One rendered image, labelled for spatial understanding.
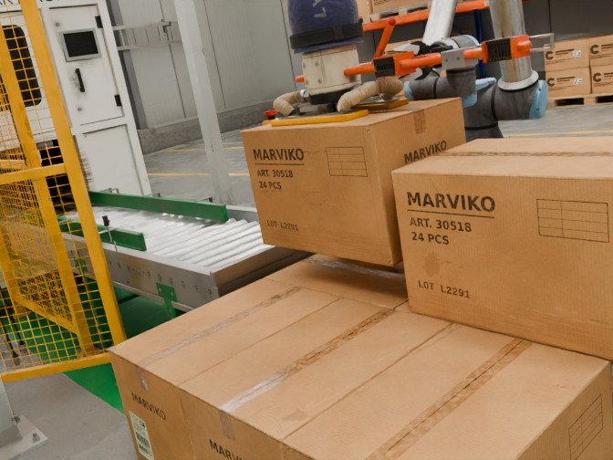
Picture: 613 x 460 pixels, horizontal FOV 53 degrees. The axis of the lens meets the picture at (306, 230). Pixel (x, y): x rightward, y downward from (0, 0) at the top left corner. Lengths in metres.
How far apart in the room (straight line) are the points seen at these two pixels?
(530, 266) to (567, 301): 0.11
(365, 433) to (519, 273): 0.52
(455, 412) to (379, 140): 0.73
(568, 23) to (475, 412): 9.56
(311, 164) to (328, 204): 0.13
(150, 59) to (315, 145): 11.00
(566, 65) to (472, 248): 7.84
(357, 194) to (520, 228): 0.50
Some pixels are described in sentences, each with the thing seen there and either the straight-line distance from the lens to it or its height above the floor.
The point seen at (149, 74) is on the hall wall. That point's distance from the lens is 12.68.
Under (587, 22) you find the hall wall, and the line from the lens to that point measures 10.54.
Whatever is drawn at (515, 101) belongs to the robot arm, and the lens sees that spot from 2.57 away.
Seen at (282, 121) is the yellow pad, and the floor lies 1.08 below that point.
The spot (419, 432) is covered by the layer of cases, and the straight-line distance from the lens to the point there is 1.27.
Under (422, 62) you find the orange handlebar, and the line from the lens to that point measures 1.73.
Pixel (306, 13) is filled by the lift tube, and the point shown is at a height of 1.38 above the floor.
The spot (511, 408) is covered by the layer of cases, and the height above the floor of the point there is 0.54.
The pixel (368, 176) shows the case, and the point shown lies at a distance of 1.70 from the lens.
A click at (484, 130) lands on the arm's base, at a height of 0.85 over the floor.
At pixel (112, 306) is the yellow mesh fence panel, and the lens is 2.86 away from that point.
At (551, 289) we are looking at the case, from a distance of 1.48.
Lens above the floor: 1.27
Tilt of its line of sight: 15 degrees down
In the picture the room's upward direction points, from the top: 10 degrees counter-clockwise
